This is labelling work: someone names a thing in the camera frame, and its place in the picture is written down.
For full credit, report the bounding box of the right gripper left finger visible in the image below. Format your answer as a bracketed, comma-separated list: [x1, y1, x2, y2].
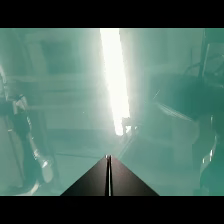
[60, 154, 110, 197]

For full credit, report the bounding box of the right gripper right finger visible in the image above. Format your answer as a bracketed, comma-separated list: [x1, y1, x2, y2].
[110, 154, 160, 197]

